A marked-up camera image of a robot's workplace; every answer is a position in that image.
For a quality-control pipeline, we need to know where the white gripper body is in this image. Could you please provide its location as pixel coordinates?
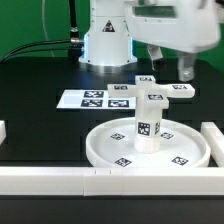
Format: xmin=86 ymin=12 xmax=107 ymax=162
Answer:
xmin=124 ymin=0 xmax=221 ymax=53

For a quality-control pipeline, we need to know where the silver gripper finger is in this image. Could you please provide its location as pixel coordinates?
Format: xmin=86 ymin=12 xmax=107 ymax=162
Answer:
xmin=177 ymin=52 xmax=196 ymax=82
xmin=147 ymin=44 xmax=164 ymax=71

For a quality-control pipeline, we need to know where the white cross-shaped table base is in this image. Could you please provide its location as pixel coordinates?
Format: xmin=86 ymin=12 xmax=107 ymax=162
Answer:
xmin=107 ymin=75 xmax=195 ymax=109

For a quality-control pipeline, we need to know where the white round table top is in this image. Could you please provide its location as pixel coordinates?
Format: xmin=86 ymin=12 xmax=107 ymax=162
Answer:
xmin=86 ymin=117 xmax=211 ymax=168

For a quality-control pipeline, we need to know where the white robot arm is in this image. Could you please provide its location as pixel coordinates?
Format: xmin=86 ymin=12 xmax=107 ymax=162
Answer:
xmin=79 ymin=0 xmax=221 ymax=82

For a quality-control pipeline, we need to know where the white right fence bar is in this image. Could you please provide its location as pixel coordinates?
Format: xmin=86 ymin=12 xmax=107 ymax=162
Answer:
xmin=201 ymin=122 xmax=224 ymax=168

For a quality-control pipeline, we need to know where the white fence bar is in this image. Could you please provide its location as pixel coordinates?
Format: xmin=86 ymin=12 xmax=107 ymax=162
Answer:
xmin=201 ymin=122 xmax=224 ymax=168
xmin=0 ymin=120 xmax=6 ymax=145
xmin=0 ymin=167 xmax=224 ymax=196

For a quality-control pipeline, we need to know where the white marker plate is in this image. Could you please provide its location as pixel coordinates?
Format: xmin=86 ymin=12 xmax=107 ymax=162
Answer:
xmin=57 ymin=90 xmax=136 ymax=110

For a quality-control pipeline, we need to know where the white front fence bar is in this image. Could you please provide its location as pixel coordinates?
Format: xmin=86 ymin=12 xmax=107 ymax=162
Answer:
xmin=0 ymin=167 xmax=224 ymax=196

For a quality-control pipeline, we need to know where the white left fence bar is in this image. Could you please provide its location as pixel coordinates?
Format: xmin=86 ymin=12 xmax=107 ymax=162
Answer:
xmin=0 ymin=120 xmax=6 ymax=145

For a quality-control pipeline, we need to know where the black upright cable connector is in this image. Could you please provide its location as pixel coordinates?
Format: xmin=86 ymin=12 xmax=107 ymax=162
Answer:
xmin=68 ymin=0 xmax=80 ymax=60

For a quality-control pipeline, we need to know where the thin white cable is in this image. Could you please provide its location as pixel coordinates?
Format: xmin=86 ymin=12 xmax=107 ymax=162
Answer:
xmin=41 ymin=0 xmax=56 ymax=58

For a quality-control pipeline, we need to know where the black cable pair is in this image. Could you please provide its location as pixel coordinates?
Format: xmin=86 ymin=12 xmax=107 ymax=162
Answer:
xmin=0 ymin=39 xmax=84 ymax=64

